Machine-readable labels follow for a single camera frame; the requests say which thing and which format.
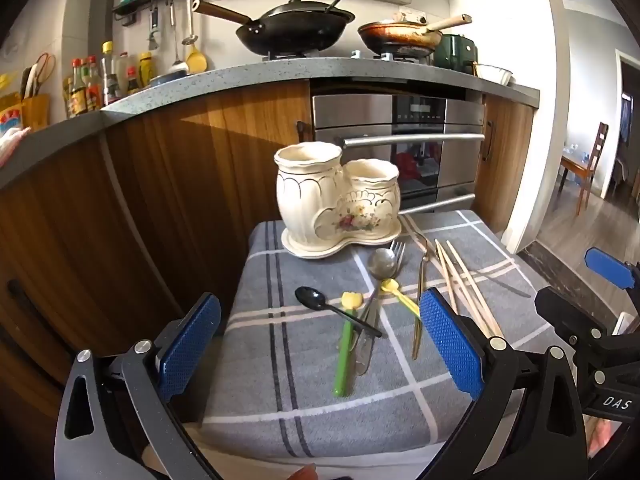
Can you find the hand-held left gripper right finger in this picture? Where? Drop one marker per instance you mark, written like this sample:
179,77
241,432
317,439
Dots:
452,340

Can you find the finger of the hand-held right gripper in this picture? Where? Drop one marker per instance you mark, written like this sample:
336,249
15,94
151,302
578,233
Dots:
607,267
565,317

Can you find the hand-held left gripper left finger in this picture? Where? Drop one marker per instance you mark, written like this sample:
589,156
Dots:
187,345

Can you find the gold metal fork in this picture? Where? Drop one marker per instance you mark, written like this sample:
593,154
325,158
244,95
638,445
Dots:
419,310

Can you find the wooden chopstick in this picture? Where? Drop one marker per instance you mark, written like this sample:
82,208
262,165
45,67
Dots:
444,270
457,282
465,292
472,285

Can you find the small yellow plastic spoon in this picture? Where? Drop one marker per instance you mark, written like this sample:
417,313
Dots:
395,290

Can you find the silver metal fork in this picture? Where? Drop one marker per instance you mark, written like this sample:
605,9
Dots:
397,257

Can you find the silver metal spoon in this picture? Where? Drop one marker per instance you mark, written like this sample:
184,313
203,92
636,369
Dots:
384,264

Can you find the black plastic spoon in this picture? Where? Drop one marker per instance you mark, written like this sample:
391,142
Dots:
312,297

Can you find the cream floral ceramic utensil holder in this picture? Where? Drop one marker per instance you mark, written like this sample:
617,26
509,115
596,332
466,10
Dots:
320,195

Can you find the wooden chair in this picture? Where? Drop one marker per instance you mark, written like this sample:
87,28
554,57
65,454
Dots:
595,160

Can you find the grey plaid cloth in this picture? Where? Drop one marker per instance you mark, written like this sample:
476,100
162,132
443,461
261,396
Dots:
300,400

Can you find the wooden kitchen cabinet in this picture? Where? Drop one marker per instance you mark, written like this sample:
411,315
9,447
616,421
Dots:
165,185

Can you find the white bowl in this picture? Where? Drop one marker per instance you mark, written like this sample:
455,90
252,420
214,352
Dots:
495,74

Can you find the stainless steel built-in oven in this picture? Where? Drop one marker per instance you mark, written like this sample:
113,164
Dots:
380,120

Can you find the grey stone countertop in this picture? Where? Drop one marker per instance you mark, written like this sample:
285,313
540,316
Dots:
225,82

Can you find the blue ceramic bowl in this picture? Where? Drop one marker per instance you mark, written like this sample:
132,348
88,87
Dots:
167,79

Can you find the pink cloth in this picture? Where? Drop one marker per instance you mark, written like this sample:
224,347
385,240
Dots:
11,145

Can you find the dark bottle with red label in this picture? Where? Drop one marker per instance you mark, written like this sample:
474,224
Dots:
132,82

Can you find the red capped soy sauce bottle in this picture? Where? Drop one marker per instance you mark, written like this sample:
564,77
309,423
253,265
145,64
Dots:
92,87
77,92

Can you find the yellow knife block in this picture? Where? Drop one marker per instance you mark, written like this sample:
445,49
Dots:
35,112

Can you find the yellow squeeze bottle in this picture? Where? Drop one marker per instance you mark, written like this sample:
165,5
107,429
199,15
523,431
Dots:
145,70

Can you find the yellow rice spatula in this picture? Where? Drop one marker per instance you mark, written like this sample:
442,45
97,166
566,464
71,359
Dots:
196,60

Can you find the hanging metal ladle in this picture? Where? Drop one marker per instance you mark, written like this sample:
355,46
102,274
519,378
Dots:
176,60

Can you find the gas hob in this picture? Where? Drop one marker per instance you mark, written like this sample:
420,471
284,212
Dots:
350,56

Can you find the brown frying pan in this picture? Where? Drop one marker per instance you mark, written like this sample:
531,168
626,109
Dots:
400,37

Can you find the hanging slotted metal spoon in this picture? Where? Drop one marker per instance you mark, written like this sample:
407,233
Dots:
190,30

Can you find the hanging metal peeler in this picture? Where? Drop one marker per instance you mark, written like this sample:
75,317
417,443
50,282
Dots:
154,30

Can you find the black wok with lid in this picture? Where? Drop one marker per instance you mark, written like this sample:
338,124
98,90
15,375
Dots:
295,27

